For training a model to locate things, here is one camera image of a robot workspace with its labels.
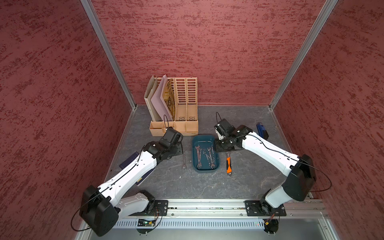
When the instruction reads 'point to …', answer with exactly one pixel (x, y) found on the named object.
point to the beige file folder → (153, 114)
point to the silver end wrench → (184, 167)
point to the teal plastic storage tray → (205, 157)
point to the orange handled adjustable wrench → (229, 164)
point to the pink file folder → (158, 103)
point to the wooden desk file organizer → (186, 114)
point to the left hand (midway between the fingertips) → (177, 151)
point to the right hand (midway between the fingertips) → (217, 151)
